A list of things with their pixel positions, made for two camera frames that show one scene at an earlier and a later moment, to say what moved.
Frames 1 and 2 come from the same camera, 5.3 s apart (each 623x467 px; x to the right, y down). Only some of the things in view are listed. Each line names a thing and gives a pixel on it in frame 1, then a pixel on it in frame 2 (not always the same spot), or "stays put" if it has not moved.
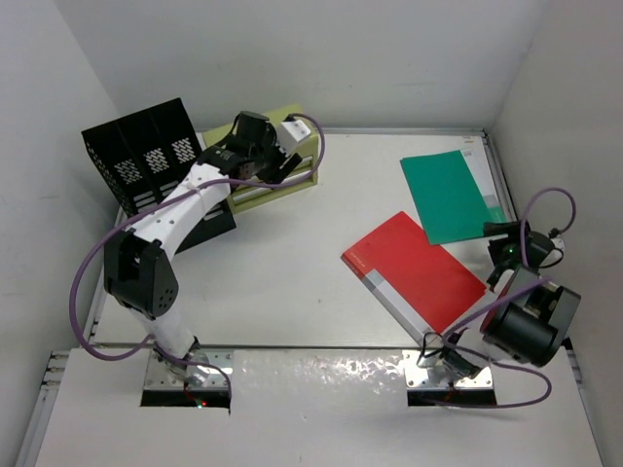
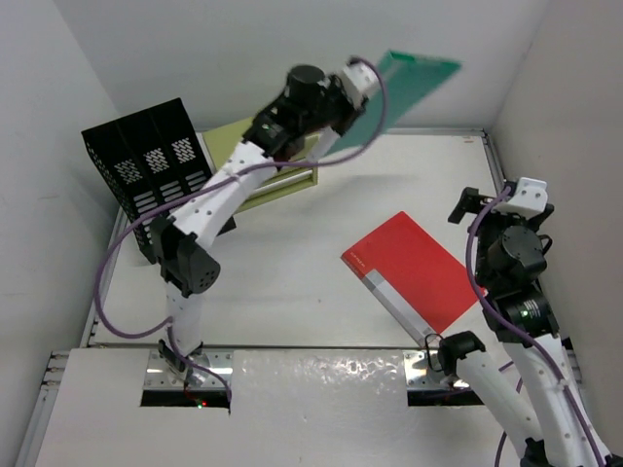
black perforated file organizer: x=146 y=156 stays put
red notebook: x=425 y=286 stays put
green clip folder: x=449 y=200 -> x=409 y=81
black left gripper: x=282 y=162 -> x=346 y=103
